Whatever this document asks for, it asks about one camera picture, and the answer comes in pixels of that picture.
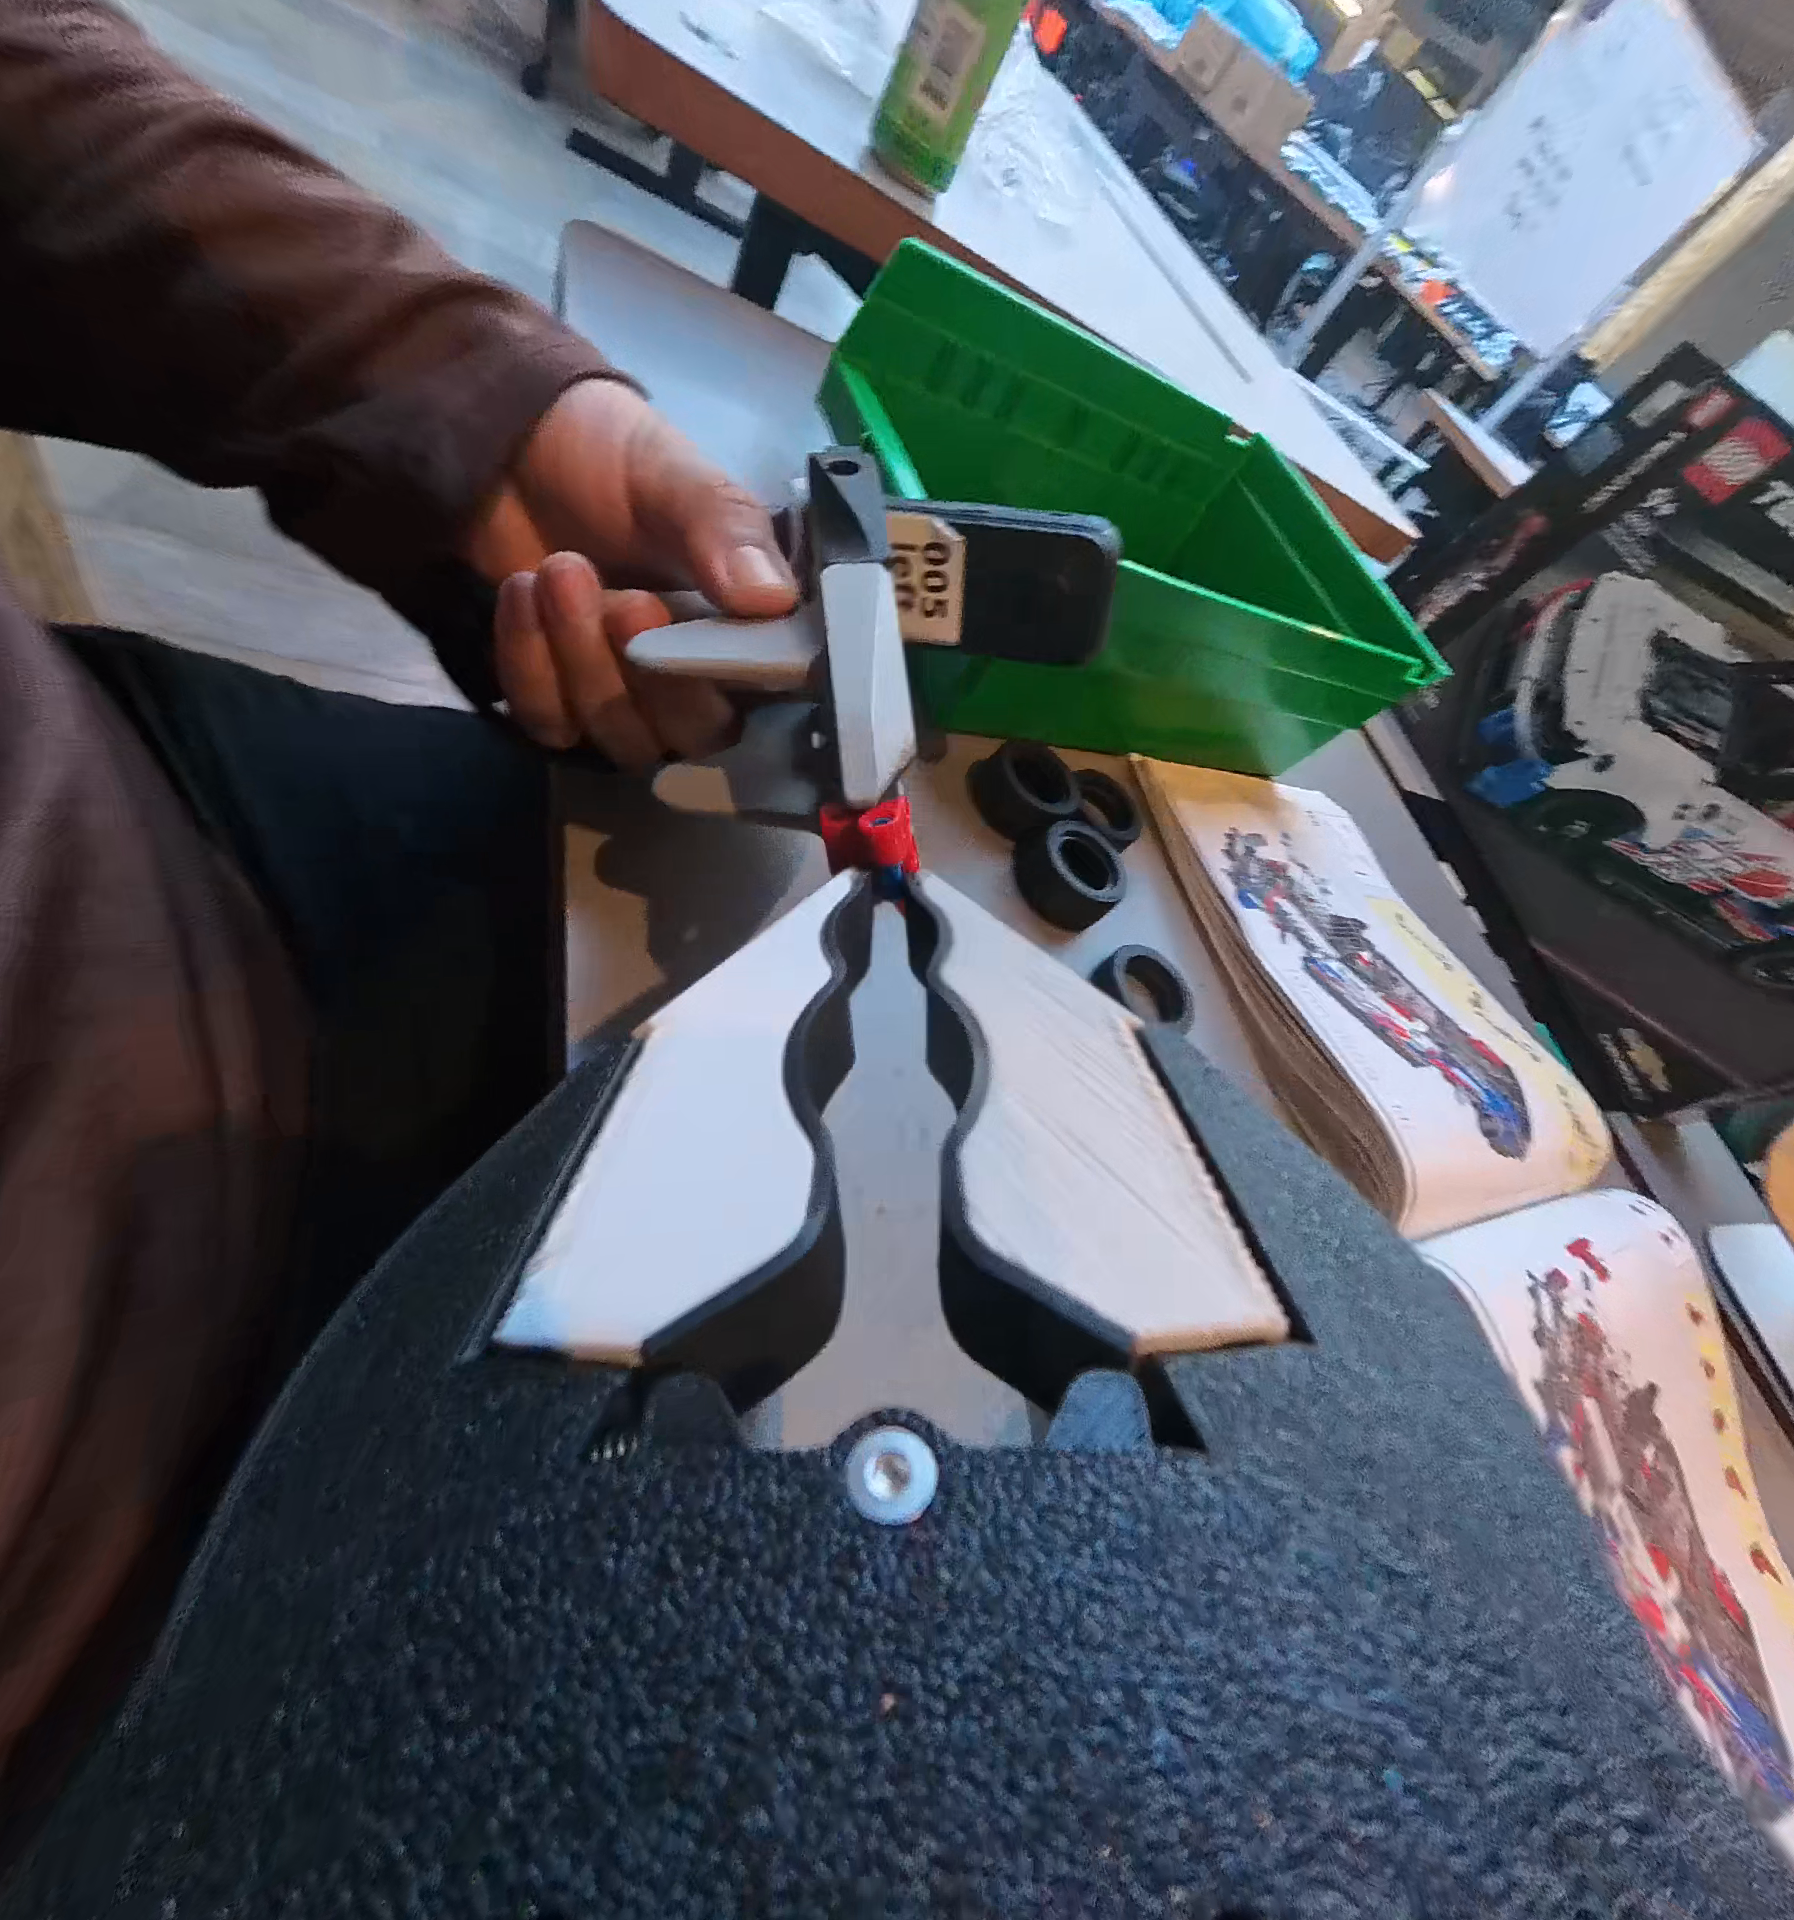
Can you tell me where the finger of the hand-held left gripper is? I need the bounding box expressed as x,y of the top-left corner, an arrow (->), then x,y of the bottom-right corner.
820,560 -> 922,813

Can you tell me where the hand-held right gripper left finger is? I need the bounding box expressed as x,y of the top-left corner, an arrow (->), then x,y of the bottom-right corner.
495,867 -> 875,1413

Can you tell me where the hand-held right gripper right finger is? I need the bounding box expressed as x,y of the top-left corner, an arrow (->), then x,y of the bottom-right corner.
908,872 -> 1294,1413

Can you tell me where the grey desk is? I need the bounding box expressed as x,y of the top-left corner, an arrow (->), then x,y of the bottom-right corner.
555,704 -> 1794,1653

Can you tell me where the person's left hand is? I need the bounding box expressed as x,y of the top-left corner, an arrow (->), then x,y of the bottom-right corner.
494,375 -> 804,770

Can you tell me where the green plastic bin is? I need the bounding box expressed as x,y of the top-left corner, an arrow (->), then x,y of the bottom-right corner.
818,236 -> 1451,780

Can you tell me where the white table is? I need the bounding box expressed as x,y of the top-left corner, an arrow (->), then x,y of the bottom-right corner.
583,0 -> 1424,563

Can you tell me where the open instruction booklet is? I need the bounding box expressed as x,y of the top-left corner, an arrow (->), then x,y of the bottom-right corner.
1129,756 -> 1794,1833

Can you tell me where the storage shelving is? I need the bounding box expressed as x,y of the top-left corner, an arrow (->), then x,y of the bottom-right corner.
1031,0 -> 1536,454

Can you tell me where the light green box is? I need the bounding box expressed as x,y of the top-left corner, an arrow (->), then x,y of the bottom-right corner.
872,0 -> 1030,198

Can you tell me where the black toy car box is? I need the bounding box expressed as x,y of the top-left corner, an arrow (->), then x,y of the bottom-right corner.
1388,342 -> 1794,1124

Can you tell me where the person's brown shirt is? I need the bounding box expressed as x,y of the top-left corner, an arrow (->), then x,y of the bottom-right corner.
0,451 -> 321,1877

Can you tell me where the white board stand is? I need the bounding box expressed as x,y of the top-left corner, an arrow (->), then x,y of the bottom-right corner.
1706,1222 -> 1794,1488

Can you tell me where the whiteboard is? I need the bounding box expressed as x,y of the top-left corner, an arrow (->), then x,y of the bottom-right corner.
1400,0 -> 1767,362

